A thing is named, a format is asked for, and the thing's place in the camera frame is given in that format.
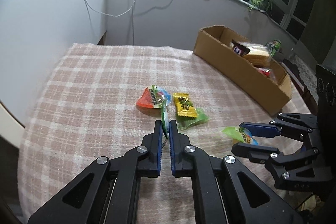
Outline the green blue jelly packet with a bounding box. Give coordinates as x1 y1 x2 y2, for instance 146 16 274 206
222 126 258 145

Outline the clear bag dried fruit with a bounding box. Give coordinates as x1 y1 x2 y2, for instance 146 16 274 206
256 67 276 82

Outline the bagged sliced bread loaf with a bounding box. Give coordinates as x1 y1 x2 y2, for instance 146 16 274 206
242 42 271 68

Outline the green candy packet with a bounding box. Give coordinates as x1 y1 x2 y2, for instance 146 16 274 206
176 108 209 130

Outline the yellow candy packet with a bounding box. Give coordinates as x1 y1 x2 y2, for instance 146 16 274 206
173 93 198 118

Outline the large Snickers bar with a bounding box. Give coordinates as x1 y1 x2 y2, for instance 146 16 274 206
231 40 250 56

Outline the red triangular snack packet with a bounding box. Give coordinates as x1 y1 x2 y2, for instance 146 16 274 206
136 85 171 109

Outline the white lace cloth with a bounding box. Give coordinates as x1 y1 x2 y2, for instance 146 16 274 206
291 55 318 103

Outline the green carton box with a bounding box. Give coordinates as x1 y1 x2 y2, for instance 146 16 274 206
265 39 281 56

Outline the pink plaid tablecloth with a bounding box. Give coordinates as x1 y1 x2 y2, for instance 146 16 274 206
16 43 313 224

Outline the brown cardboard box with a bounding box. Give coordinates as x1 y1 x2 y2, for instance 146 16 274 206
193 26 292 115

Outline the white cabinet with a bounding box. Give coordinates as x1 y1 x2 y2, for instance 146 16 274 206
0 0 111 135

